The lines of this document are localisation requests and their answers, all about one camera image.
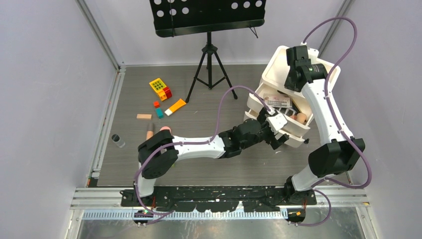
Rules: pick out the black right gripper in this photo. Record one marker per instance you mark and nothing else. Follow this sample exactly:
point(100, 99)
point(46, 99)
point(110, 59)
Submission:
point(287, 85)

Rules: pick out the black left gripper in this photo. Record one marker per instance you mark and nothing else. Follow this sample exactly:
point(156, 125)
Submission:
point(274, 143)

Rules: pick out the white drawer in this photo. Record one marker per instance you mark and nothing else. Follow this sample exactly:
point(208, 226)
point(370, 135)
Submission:
point(295, 128)
point(293, 140)

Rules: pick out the wooden knob figure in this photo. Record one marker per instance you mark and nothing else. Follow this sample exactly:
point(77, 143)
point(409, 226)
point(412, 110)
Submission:
point(300, 118)

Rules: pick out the clear false lashes pack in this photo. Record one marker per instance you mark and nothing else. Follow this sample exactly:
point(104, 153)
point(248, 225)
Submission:
point(278, 100)

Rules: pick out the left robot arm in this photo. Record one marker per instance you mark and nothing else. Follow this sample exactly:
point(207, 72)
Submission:
point(157, 154)

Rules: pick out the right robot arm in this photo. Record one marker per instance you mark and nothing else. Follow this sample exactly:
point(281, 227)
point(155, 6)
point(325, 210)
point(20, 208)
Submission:
point(339, 150)

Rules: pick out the orange white tube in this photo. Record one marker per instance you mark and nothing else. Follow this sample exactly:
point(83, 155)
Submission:
point(176, 106)

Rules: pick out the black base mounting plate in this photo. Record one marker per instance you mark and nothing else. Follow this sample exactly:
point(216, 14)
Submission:
point(225, 198)

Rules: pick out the teal block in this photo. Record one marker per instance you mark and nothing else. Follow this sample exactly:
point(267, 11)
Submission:
point(159, 113)

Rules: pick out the red orange toy block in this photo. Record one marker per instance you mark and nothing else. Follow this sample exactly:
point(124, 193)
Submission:
point(164, 93)

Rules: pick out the tan foundation bottle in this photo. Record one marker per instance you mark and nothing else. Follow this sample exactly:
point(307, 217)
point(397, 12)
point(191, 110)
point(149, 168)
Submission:
point(150, 130)

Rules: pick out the yellow green toy block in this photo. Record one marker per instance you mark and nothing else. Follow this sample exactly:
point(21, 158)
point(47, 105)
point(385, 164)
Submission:
point(157, 85)

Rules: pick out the beige rectangular block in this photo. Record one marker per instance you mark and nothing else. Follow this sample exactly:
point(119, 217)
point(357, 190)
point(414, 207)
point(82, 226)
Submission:
point(144, 116)

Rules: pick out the black music stand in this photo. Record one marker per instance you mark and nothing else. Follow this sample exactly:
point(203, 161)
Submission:
point(186, 17)

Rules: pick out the clear small cup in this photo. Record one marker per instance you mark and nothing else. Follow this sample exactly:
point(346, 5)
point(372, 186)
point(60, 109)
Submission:
point(118, 140)

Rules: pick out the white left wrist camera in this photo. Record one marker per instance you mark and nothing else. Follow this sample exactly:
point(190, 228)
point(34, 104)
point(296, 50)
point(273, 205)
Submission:
point(276, 121)

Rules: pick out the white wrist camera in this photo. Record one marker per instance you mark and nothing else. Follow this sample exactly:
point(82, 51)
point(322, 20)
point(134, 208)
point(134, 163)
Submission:
point(312, 52)
point(276, 121)

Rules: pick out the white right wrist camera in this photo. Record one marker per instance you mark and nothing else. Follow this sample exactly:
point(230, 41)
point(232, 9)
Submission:
point(312, 52)

